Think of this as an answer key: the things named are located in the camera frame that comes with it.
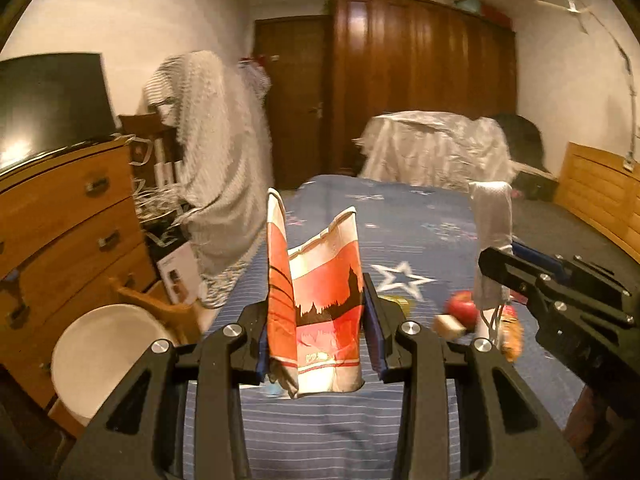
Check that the white ceiling fan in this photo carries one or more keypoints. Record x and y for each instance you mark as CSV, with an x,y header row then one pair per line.
x,y
571,7

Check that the striped cloth cover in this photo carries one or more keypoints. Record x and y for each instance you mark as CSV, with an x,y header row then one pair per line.
x,y
221,127

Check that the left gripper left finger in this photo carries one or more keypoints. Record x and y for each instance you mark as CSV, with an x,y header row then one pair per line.
x,y
138,431

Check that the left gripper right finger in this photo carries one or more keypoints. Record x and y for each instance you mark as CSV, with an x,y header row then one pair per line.
x,y
505,431

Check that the black flat television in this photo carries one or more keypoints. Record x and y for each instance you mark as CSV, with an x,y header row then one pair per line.
x,y
50,102

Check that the wooden chest of drawers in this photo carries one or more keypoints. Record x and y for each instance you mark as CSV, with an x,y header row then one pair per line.
x,y
69,230

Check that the wooden stool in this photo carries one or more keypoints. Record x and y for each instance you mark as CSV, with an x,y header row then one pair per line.
x,y
183,321

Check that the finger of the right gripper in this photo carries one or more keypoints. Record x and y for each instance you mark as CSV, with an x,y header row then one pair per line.
x,y
579,274
545,295

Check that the red apple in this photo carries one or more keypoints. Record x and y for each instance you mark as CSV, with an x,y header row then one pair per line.
x,y
461,306

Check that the dark wooden door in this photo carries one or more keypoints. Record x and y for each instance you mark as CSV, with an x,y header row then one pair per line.
x,y
293,51

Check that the golden crushed carton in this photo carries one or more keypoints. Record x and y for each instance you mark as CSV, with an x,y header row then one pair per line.
x,y
511,334

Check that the white plastic bucket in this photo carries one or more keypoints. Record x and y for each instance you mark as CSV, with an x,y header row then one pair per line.
x,y
96,351

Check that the dark wooden wardrobe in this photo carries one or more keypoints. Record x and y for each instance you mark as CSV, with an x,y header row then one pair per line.
x,y
393,55

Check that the beige sponge block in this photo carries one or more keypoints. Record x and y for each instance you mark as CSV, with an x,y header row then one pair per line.
x,y
447,327

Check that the white product box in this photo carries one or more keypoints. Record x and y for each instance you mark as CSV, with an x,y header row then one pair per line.
x,y
179,272

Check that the dark grey bed cover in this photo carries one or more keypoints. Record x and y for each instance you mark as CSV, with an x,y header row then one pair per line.
x,y
553,230

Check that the wooden chair back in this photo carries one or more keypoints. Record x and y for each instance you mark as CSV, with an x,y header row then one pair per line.
x,y
148,131

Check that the silver satin cloth cover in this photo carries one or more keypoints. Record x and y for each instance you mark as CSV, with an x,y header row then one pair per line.
x,y
434,149

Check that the white foam roll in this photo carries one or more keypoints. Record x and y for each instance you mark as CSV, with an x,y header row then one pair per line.
x,y
492,210

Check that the wooden bed headboard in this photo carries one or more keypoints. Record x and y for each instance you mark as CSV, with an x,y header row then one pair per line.
x,y
602,189

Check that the black clothes pile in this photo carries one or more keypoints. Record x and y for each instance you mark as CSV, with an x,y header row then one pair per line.
x,y
524,142

